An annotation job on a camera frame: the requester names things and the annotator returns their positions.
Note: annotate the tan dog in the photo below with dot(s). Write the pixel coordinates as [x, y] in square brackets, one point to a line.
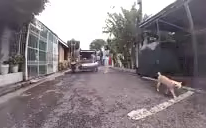
[168, 83]

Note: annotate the grey car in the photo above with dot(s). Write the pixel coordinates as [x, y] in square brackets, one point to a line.
[88, 61]

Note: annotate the building with glass front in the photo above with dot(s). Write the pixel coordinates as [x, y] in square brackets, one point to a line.
[41, 50]

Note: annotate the white painted kerb line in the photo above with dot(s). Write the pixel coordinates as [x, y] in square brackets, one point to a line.
[159, 106]

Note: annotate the motorcycle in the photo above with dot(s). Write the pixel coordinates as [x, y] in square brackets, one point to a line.
[73, 64]

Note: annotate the concrete pavement strip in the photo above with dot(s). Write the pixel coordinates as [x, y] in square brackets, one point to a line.
[17, 85]

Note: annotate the person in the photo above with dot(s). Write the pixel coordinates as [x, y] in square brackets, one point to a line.
[106, 59]

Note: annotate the large dark tree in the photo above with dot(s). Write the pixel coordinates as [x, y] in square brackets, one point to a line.
[11, 13]

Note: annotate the dark metal gate fence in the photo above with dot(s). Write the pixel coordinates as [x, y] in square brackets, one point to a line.
[157, 60]

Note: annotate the carport roof with posts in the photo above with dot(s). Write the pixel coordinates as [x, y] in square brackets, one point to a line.
[181, 15]

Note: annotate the row of trees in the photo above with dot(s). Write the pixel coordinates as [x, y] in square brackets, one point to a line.
[122, 33]

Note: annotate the row of potted plants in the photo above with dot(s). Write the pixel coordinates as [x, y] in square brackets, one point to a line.
[9, 65]

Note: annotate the low white wall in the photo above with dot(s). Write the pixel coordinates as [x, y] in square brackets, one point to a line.
[6, 80]

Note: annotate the grey asphalt road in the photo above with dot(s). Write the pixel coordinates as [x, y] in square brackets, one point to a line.
[91, 96]

